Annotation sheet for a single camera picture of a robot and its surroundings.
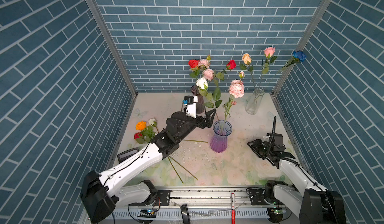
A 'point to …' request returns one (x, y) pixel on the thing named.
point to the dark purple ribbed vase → (200, 107)
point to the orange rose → (141, 125)
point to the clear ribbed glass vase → (254, 101)
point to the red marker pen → (233, 208)
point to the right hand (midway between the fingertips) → (250, 144)
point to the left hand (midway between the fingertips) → (213, 109)
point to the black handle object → (185, 214)
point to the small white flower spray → (213, 98)
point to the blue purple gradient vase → (222, 128)
